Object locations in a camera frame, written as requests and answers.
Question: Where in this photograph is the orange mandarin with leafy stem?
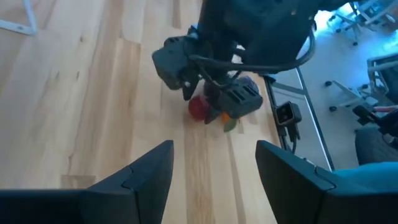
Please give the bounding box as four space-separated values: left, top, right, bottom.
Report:
220 111 239 133

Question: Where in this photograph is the black camera cable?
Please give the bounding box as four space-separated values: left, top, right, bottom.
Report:
279 124 301 155

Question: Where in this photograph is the red pomegranate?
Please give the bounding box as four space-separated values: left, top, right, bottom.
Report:
188 95 211 122

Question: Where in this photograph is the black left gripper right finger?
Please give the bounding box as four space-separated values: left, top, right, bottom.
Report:
255 139 398 224

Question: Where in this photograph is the white chair base with castors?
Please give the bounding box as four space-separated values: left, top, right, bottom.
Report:
325 79 379 113
328 0 398 47

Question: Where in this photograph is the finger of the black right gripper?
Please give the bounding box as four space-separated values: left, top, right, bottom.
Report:
151 34 201 101
203 78 264 125

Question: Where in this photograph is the white small shelf table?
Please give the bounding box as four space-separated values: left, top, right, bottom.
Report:
0 0 39 36

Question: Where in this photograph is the grey upholstered seat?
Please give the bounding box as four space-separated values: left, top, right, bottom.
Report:
354 126 398 166

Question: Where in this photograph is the person's hand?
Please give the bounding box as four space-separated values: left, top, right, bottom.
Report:
373 105 398 113

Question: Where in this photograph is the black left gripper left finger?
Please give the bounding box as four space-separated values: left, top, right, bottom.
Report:
0 139 175 224

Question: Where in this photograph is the grey metal frame bar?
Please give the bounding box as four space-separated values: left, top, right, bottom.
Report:
294 67 336 172

